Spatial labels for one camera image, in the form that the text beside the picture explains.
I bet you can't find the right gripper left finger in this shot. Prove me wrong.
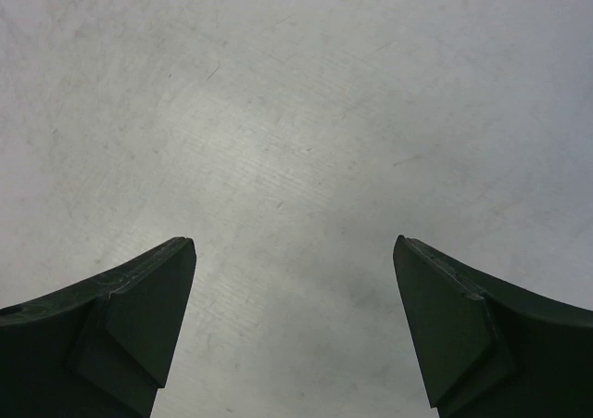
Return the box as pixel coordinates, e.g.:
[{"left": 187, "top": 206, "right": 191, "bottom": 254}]
[{"left": 1, "top": 237, "right": 196, "bottom": 417}]

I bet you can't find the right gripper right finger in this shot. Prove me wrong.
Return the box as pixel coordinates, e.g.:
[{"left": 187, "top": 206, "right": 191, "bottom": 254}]
[{"left": 393, "top": 235, "right": 592, "bottom": 417}]

